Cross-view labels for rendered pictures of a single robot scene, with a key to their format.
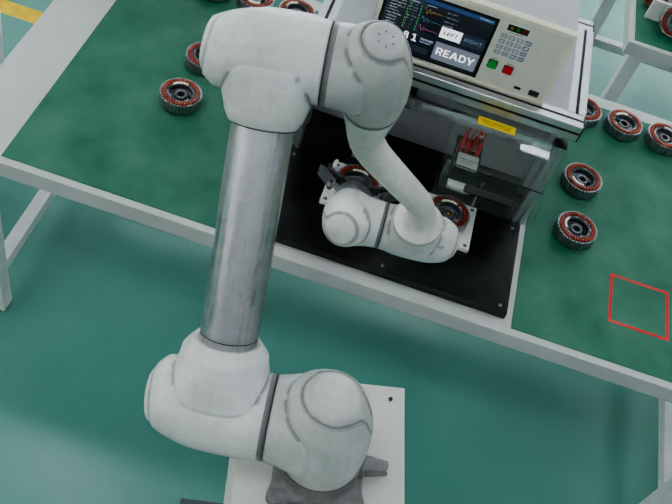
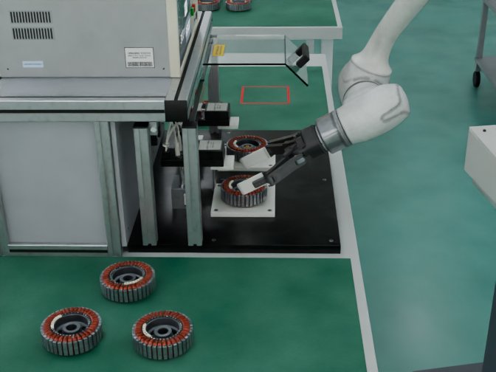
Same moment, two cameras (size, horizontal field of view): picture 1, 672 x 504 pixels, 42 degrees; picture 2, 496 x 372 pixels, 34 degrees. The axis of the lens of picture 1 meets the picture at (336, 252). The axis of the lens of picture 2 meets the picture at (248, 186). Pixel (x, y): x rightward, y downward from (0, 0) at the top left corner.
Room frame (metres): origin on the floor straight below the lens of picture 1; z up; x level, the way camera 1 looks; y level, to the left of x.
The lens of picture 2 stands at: (1.44, 1.71, 1.69)
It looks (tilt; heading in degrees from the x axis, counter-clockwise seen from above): 27 degrees down; 273
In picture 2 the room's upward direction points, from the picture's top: 1 degrees counter-clockwise
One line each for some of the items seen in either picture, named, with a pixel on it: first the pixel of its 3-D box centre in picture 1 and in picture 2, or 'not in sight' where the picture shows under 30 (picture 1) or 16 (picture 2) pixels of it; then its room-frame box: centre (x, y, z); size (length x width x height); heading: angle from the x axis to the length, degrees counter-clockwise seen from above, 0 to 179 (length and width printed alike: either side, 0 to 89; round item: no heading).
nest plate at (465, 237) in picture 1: (444, 220); (247, 156); (1.54, -0.24, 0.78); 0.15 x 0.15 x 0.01; 0
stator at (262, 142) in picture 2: (447, 214); (247, 148); (1.54, -0.24, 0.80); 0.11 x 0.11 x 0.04
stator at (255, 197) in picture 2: (356, 184); (243, 190); (1.53, 0.01, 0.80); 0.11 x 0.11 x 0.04
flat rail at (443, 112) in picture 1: (435, 109); (202, 83); (1.64, -0.11, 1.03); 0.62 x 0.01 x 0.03; 90
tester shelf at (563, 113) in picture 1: (458, 35); (109, 57); (1.86, -0.11, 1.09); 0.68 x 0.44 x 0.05; 90
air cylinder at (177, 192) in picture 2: not in sight; (184, 191); (1.68, 0.01, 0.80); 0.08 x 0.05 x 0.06; 90
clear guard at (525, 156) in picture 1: (494, 154); (243, 59); (1.54, -0.28, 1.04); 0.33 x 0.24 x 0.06; 0
